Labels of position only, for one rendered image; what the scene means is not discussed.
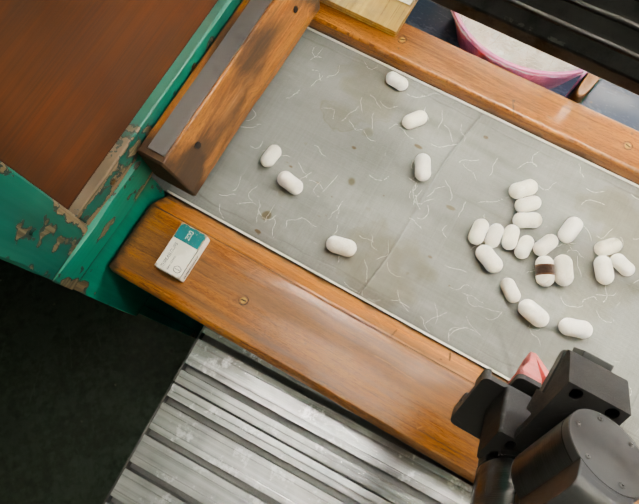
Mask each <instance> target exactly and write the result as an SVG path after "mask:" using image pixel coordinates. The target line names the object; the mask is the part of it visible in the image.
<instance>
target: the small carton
mask: <svg viewBox="0 0 639 504"><path fill-rule="evenodd" d="M209 242H210V239H209V238H208V237H207V235H205V234H203V233H201V232H200V231H198V230H196V229H194V228H192V227H191V226H189V225H187V224H185V223H184V222H182V223H181V225H180V226H179V228H178V229H177V231H176V232H175V234H174V236H173V237H172V239H171V240H170V242H169V243H168V245H167V246H166V248H165V249H164V251H163V252H162V254H161V255H160V257H159V258H158V260H157V261H156V263H155V264H154V265H155V266H156V267H157V268H159V269H160V270H162V271H163V272H165V273H167V274H169V275H170V276H172V277H174V278H176V279H177V280H179V281H181V282H184V281H185V279H186V278H187V276H188V275H189V273H190V271H191V270H192V268H193V267H194V265H195V264H196V262H197V261H198V259H199V257H200V256H201V254H202V253H203V251H204V250H205V248H206V247H207V245H208V243H209Z"/></svg>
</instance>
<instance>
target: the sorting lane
mask: <svg viewBox="0 0 639 504"><path fill-rule="evenodd" d="M391 71H394V72H396V73H398V74H399V75H401V76H403V77H405V78H406V79H407V81H408V87H407V88H406V89H405V90H403V91H399V90H397V89H396V88H394V87H392V86H390V85H389V84H387V82H386V75H387V74H388V73H389V72H391ZM418 110H423V111H425V112H426V114H427V116H428V118H427V121H426V123H425V124H423V125H421V126H418V127H416V128H413V129H406V128H405V127H404V126H403V125H402V120H403V118H404V117H405V116H406V115H408V114H410V113H413V112H415V111H418ZM271 145H278V146H279V147H280V148H281V156H280V157H279V158H278V159H277V161H276V162H275V163H274V164H273V165H272V166H271V167H264V166H263V165H262V164H261V156H262V155H263V154H264V153H265V151H266V150H267V149H268V147H269V146H271ZM421 153H425V154H427V155H429V157H430V159H431V176H430V178H429V179H428V180H426V181H419V180H418V179H417V178H416V177H415V163H414V161H415V158H416V156H417V155H419V154H421ZM282 171H288V172H290V173H291V174H293V175H294V176H295V177H296V178H298V179H299V180H300V181H301V182H302V183H303V190H302V192H301V193H299V194H297V195H293V194H291V193H290V192H288V191H287V190H286V189H285V188H283V187H282V186H280V185H279V183H278V181H277V177H278V175H279V173H281V172H282ZM527 179H532V180H534V181H536V182H537V184H538V190H537V192H536V193H535V194H533V195H530V196H538V197H539V198H540V199H541V202H542V204H541V206H540V208H539V209H537V210H534V211H530V212H536V213H538V214H540V215H541V217H542V224H541V225H540V226H539V227H537V228H519V230H520V234H519V238H518V242H519V240H520V238H521V237H522V236H525V235H529V236H531V237H532V238H533V239H534V244H535V243H536V242H537V241H538V240H540V239H541V238H542V237H544V236H545V235H547V234H554V235H555V236H557V238H558V231H559V229H560V228H561V227H562V225H563V224H564V222H565V221H566V220H567V219H568V218H570V217H578V218H580V219H581V220H582V222H583V227H582V229H581V231H580V232H579V234H578V235H577V236H576V238H575V239H574V240H573V241H572V242H570V243H563V242H561V241H560V240H559V239H558V245H557V246H556V247H555V248H554V249H553V250H552V251H550V252H549V253H548V254H547V255H545V256H549V257H551V258H552V259H553V261H554V259H555V257H557V256H558V255H562V254H563V255H567V256H569V257H570V258H571V259H572V262H573V274H574V279H573V281H572V283H571V284H570V285H568V286H560V285H558V284H557V283H556V282H555V280H554V283H553V284H552V285H550V286H548V287H543V286H541V285H539V284H538V283H537V281H536V277H535V261H536V259H537V258H538V257H540V256H538V255H536V254H535V253H534V252H533V247H532V249H531V251H530V253H529V256H528V257H527V258H525V259H519V258H517V257H516V256H515V253H514V251H515V248H516V247H515V248H514V249H512V250H506V249H504V248H503V246H502V237H503V235H502V237H501V240H500V242H499V245H498V246H497V247H495V248H492V249H493V250H494V252H495V253H496V254H497V255H498V256H499V257H500V259H501V260H502V262H503V267H502V269H501V271H499V272H498V273H490V272H488V271H487V270H486V269H485V267H484V266H483V264H482V263H481V262H480V261H479V260H478V259H477V257H476V254H475V253H476V249H477V248H478V247H479V246H481V245H486V244H485V238H484V241H483V242H482V243H481V244H478V245H474V244H472V243H470V241H469V240H468V234H469V232H470V230H471V228H472V226H473V223H474V222H475V221H476V220H477V219H485V220H487V222H488V223H489V227H490V226H491V225H492V224H495V223H497V224H500V225H502V226H503V228H504V229H505V228H506V227H507V226H508V225H511V224H513V221H512V220H513V217H514V215H515V214H517V213H519V212H517V211H516V209H515V207H514V205H515V202H516V201H517V200H518V199H514V198H512V197H511V196H510V195H509V187H510V186H511V185H512V184H513V183H516V182H521V181H524V180H527ZM167 193H168V194H169V195H172V196H173V197H175V198H177V199H179V200H181V201H182V202H184V203H186V204H188V205H190V206H192V207H193V208H195V209H197V210H199V211H201V212H202V213H204V214H206V215H208V216H210V217H211V218H213V219H215V220H217V221H219V222H220V223H222V224H224V225H226V226H228V227H230V228H231V229H233V230H235V231H237V232H239V233H240V234H242V235H244V236H246V237H248V238H249V239H251V240H253V241H255V242H257V243H258V244H260V245H262V246H264V247H266V248H268V249H269V250H271V251H273V252H275V253H277V254H278V255H280V256H282V257H284V258H286V259H287V260H289V261H291V262H293V263H295V264H296V265H298V266H300V267H302V268H304V269H306V270H307V271H309V272H311V273H313V274H315V275H316V276H318V277H320V278H322V279H324V280H325V281H327V282H329V283H331V284H333V285H334V286H336V287H338V288H340V289H342V290H344V291H345V292H347V293H349V294H351V295H353V296H354V297H356V298H358V299H360V300H362V301H363V302H365V303H367V304H369V305H371V306H372V307H374V308H376V309H378V310H380V311H382V312H383V313H385V314H387V315H389V316H391V317H392V318H394V319H396V320H398V321H400V322H401V323H403V324H405V325H407V326H409V327H410V328H412V329H414V330H416V331H418V332H420V333H421V334H423V335H425V336H427V337H429V338H430V339H432V340H434V341H436V342H438V343H439V344H441V345H443V346H445V347H447V348H448V349H450V350H452V351H454V352H456V353H458V354H459V355H461V356H463V357H465V358H467V359H468V360H470V361H472V362H474V363H476V364H477V365H479V366H481V367H483V368H485V369H492V373H494V374H496V375H497V376H499V377H501V378H503V379H505V380H506V381H508V382H509V380H510V379H511V378H512V377H513V376H514V375H515V373H516V372H517V370H518V368H519V366H520V365H521V363H522V361H523V360H524V359H525V357H526V356H527V355H528V354H529V353H530V352H533V353H536V354H537V355H538V357H539V358H540V360H541V361H542V362H543V364H544V365H545V367H546V368H547V370H548V371H550V369H551V367H552V365H553V364H554V362H555V360H556V358H557V356H558V355H559V353H560V351H561V350H563V349H567V350H571V351H572V350H573V348H574V347H577V348H580V349H583V350H585V351H587V352H589V353H591V354H593V355H595V356H597V357H599V358H601V359H602V360H604V361H606V362H608V363H610V364H612V365H614V368H613V370H612V371H611V372H612V373H614V374H616V375H618V376H620V377H622V378H624V379H626V380H627V381H628V386H629V396H630V407H631V416H630V417H629V418H628V419H627V420H625V421H624V422H623V423H622V424H621V425H620V427H621V428H622V429H623V430H624V431H625V432H626V433H627V434H628V435H629V436H630V437H631V438H632V439H633V441H634V442H635V443H636V445H637V446H638V448H639V185H637V184H635V183H633V182H631V181H629V180H627V179H625V178H623V177H621V176H619V175H617V174H614V173H612V172H610V171H608V170H606V169H604V168H602V167H600V166H598V165H596V164H594V163H591V162H589V161H587V160H585V159H583V158H581V157H579V156H577V155H575V154H573V153H571V152H569V151H566V150H564V149H562V148H560V147H558V146H556V145H554V144H552V143H550V142H548V141H546V140H544V139H541V138H539V137H537V136H535V135H533V134H531V133H529V132H527V131H525V130H523V129H521V128H518V127H516V126H514V125H512V124H510V123H508V122H506V121H504V120H502V119H500V118H498V117H496V116H493V115H491V114H489V113H487V112H485V111H483V110H481V109H479V108H477V107H475V106H473V105H471V104H468V103H466V102H464V101H462V100H460V99H458V98H456V97H454V96H452V95H450V94H448V93H445V92H443V91H441V90H439V89H437V88H435V87H433V86H431V85H429V84H427V83H425V82H423V81H420V80H418V79H416V78H414V77H412V76H410V75H408V74H406V73H404V72H402V71H400V70H398V69H395V68H393V67H391V66H389V65H387V64H385V63H383V62H381V61H379V60H377V59H375V58H372V57H370V56H368V55H366V54H364V53H362V52H360V51H358V50H356V49H354V48H352V47H350V46H347V45H345V44H343V43H341V42H339V41H337V40H335V39H333V38H331V37H329V36H327V35H325V34H322V33H320V32H318V31H316V30H314V29H312V28H310V27H307V29H306V30H305V32H304V33H303V35H302V36H301V38H300V39H299V41H298V42H297V44H296V45H295V47H294V48H293V50H292V51H291V53H290V54H289V56H288V57H287V59H286V60H285V62H284V63H283V65H282V66H281V68H280V69H279V71H278V72H277V74H276V75H275V76H274V78H273V79H272V81H271V82H270V84H269V85H268V87H267V88H266V89H265V91H264V92H263V94H262V95H261V97H260V98H259V99H258V100H257V102H256V103H255V104H254V106H253V108H252V109H251V111H250V112H249V114H248V115H247V117H246V118H245V120H244V121H243V123H242V124H241V126H240V127H239V129H238V130H237V132H236V133H235V135H234V136H233V138H232V139H231V141H230V143H229V144H228V146H227V147H226V149H225V150H224V152H223V154H222V155H221V157H220V158H219V160H218V161H217V163H216V165H215V166H214V168H213V169H212V170H211V172H210V173H209V175H208V177H207V179H206V180H205V182H204V184H203V185H202V187H201V188H200V190H199V191H198V193H197V195H196V196H192V195H190V194H188V193H186V192H184V191H183V190H181V189H179V188H177V187H175V186H173V185H172V184H171V186H170V187H169V189H168V190H167ZM513 225H514V224H513ZM331 236H339V237H343V238H346V239H350V240H352V241H354V242H355V244H356V247H357V250H356V252H355V254H354V255H352V256H350V257H346V256H342V255H339V254H335V253H332V252H330V251H329V250H328V249H327V247H326V242H327V240H328V238H330V237H331ZM610 238H617V239H619V240H620V241H621V242H622V249H621V250H620V251H619V252H617V253H619V254H622V255H624V256H625V257H626V258H627V259H628V260H629V261H630V262H631V263H632V264H633V265H634V266H635V272H634V274H633V275H631V276H623V275H621V274H620V273H619V272H618V271H617V270H616V269H615V268H614V267H613V270H614V280H613V281H612V283H610V284H608V285H603V284H600V283H599V282H598V281H597V280H596V276H595V271H594V265H593V263H594V260H595V259H596V258H597V257H598V256H599V255H597V254H596V253H595V251H594V246H595V244H596V243H597V242H599V241H603V240H606V239H610ZM518 242H517V244H518ZM617 253H614V254H617ZM614 254H610V255H607V257H609V258H611V256H612V255H614ZM504 278H511V279H513V280H514V282H515V283H516V286H517V288H518V289H519V291H520V294H521V297H520V300H519V301H518V302H515V303H511V302H509V301H507V299H506V298H505V295H504V293H503V291H502V289H501V286H500V284H501V281H502V280H503V279H504ZM524 299H530V300H533V301H534V302H535V303H537V304H538V305H539V306H540V307H542V308H543V309H544V310H545V311H546V312H547V313H548V315H549V322H548V324H547V325H546V326H544V327H535V326H534V325H532V324H531V323H530V322H529V321H527V320H526V319H525V318H524V317H523V316H522V315H521V314H520V313H519V311H518V305H519V303H520V302H521V301H522V300H524ZM564 318H573V319H577V320H584V321H587V322H589V323H590V324H591V325H592V327H593V333H592V335H591V336H590V337H589V338H586V339H581V338H577V337H572V336H566V335H564V334H562V333H561V332H560V330H559V328H558V325H559V322H560V321H561V320H562V319H564Z"/></svg>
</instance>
